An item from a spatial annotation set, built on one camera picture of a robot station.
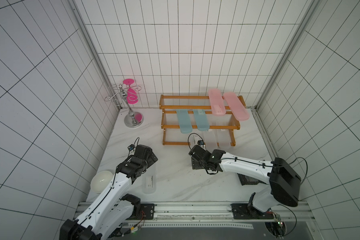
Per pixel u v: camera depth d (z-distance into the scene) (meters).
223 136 0.99
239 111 0.78
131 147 0.74
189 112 0.96
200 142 0.76
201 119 0.92
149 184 0.81
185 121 0.90
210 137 0.98
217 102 0.83
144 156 0.62
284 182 0.42
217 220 0.72
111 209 0.45
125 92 0.91
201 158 0.63
